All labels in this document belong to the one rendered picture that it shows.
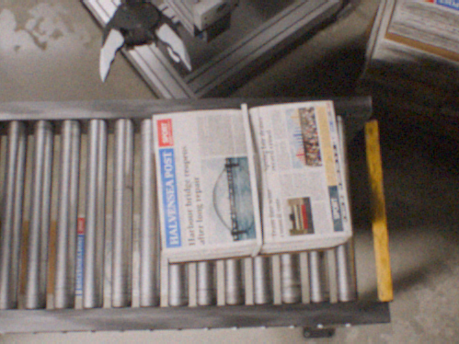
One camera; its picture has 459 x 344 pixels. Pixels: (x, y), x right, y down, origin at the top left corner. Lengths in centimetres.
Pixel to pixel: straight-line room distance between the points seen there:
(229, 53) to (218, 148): 102
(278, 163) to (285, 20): 112
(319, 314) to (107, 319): 48
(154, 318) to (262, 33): 120
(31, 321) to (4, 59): 136
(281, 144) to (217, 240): 23
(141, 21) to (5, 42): 154
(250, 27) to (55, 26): 80
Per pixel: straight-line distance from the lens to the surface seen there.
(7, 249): 150
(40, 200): 150
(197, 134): 124
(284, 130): 126
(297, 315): 142
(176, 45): 110
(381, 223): 147
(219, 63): 219
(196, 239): 119
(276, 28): 227
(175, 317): 141
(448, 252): 239
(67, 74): 249
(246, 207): 121
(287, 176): 123
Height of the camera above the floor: 221
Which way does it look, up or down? 75 degrees down
